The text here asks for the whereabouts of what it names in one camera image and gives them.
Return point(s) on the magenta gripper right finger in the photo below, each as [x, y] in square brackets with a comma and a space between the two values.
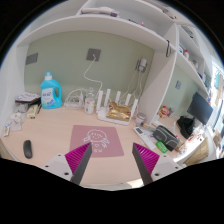
[146, 161]

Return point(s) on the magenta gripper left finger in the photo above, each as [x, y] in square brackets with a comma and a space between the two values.
[77, 160]

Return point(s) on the pink mouse pad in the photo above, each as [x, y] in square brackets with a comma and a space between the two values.
[105, 140]

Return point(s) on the black computer mouse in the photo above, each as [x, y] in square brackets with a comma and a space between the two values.
[27, 148]

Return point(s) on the black computer monitor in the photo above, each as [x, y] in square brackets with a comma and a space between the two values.
[200, 109]

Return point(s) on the green small box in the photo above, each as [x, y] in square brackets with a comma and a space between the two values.
[161, 147]

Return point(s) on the white remote control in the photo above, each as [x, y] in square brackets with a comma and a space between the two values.
[144, 138]

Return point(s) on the black pouch bag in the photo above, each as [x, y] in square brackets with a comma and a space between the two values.
[162, 134]

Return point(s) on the white small jar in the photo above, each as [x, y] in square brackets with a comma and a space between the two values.
[140, 119]

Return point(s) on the gold foil bag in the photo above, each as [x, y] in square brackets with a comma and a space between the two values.
[117, 112]

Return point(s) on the white wifi router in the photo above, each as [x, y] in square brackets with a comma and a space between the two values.
[102, 107]

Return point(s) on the black bag by monitor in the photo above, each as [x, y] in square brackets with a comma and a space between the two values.
[186, 126]

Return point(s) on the white plastic bottle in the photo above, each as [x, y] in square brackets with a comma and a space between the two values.
[89, 104]

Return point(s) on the blue detergent bottle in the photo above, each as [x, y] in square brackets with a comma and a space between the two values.
[51, 92]

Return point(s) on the stack of papers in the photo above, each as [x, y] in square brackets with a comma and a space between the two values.
[27, 98]

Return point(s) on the white wall adapter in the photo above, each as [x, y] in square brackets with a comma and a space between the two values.
[142, 65]

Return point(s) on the grey wall socket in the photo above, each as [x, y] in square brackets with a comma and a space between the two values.
[93, 54]

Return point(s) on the grey wall plate left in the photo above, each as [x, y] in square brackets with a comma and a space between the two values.
[31, 59]

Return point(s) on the white wall shelf unit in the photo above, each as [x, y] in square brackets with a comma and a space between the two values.
[175, 40]

